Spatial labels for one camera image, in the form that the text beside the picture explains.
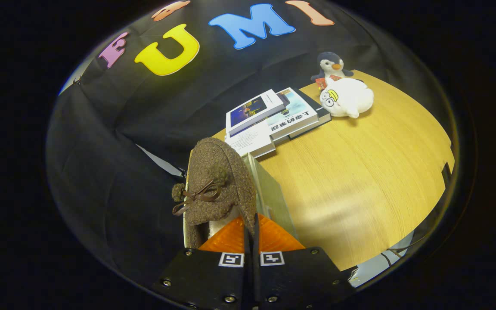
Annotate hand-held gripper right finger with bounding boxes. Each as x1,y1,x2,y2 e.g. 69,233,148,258
253,213,358,310

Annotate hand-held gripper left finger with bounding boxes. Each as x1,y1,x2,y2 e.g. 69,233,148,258
151,215,252,310

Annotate green fabric storage box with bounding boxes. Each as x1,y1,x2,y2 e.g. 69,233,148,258
183,153,299,248

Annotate brown fuzzy slipper shoe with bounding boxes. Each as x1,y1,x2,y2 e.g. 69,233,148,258
171,137,258,249

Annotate thick white book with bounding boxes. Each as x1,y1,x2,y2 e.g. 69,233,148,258
224,123,276,159

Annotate black book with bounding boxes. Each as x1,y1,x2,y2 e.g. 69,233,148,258
289,88,332,139

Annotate small white book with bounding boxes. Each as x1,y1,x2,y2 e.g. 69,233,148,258
225,89,286,136

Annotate white round plush toy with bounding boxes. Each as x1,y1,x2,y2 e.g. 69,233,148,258
319,77,375,119

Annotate grey penguin plush toy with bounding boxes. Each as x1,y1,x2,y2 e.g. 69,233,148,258
310,52,354,87

